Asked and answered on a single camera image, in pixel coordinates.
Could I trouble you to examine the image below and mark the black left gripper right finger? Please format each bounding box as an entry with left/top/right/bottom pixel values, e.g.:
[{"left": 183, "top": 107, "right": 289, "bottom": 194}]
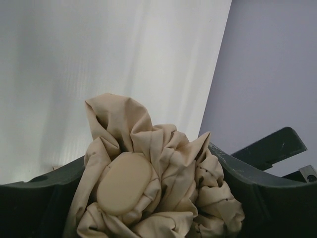
[{"left": 209, "top": 144, "right": 317, "bottom": 238}]

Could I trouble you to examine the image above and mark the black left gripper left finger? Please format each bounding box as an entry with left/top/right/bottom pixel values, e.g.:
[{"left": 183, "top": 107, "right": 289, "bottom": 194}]
[{"left": 0, "top": 157, "right": 85, "bottom": 238}]

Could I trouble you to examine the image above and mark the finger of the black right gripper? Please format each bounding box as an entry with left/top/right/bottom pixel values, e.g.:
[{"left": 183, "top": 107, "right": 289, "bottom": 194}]
[{"left": 231, "top": 126, "right": 307, "bottom": 171}]

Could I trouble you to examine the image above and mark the beige folding umbrella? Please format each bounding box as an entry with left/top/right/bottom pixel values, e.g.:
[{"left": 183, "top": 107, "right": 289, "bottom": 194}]
[{"left": 62, "top": 93, "right": 245, "bottom": 238}]

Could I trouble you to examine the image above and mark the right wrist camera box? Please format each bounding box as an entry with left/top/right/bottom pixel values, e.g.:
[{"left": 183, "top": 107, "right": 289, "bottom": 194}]
[{"left": 283, "top": 165, "right": 317, "bottom": 183}]

